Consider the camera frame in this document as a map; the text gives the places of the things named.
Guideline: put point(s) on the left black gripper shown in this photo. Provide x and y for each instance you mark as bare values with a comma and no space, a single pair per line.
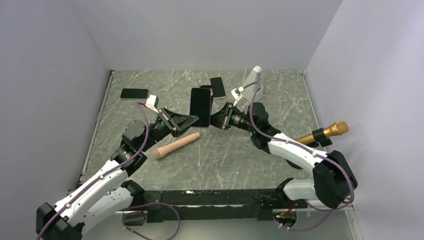
175,122

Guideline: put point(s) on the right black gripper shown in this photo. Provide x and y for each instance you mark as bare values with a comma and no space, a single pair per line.
222,119

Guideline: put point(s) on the purple smartphone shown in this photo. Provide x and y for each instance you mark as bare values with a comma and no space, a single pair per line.
200,105

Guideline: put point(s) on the black smartphone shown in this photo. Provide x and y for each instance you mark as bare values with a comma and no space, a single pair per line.
134,94

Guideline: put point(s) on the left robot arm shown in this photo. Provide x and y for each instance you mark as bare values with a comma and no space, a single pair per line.
110,189

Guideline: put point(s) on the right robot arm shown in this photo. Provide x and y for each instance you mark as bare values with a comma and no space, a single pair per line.
331,178

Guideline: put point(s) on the pink microphone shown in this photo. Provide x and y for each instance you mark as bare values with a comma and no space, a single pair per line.
160,152

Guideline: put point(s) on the black microphone stand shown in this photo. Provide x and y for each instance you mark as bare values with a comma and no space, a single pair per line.
293,165

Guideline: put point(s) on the black base bar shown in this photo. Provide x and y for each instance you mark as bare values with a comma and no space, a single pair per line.
171,205

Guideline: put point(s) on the gold microphone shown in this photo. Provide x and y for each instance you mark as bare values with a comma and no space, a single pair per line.
322,136

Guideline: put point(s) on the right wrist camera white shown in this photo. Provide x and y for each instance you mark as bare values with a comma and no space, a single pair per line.
237,94

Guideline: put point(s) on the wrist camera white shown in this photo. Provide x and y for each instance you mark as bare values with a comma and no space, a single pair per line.
152,103
237,94

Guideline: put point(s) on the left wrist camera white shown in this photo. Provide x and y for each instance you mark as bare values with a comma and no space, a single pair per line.
152,103

